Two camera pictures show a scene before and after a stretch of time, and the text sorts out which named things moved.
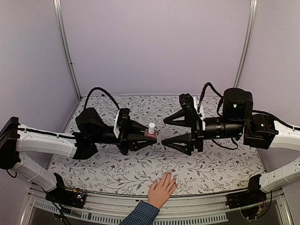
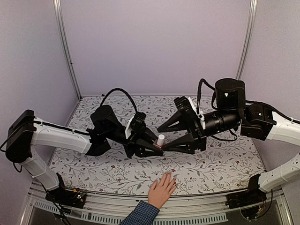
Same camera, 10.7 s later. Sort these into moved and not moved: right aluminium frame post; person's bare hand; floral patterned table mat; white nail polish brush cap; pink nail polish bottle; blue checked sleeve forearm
Moved: white nail polish brush cap; pink nail polish bottle
Not moved: floral patterned table mat; blue checked sleeve forearm; right aluminium frame post; person's bare hand
